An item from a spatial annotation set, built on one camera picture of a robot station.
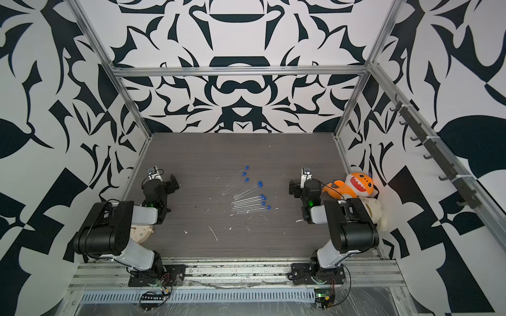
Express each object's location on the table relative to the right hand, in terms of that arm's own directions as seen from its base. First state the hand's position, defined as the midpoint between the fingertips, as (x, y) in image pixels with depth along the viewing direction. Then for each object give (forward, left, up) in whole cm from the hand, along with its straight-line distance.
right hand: (303, 177), depth 96 cm
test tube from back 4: (-1, +21, -5) cm, 21 cm away
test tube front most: (-13, +17, -5) cm, 22 cm away
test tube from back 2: (+5, +29, -4) cm, 29 cm away
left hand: (-1, +68, +4) cm, 68 cm away
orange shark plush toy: (-6, -22, +3) cm, 23 cm away
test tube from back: (+9, +28, -5) cm, 30 cm away
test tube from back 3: (+1, +27, -5) cm, 28 cm away
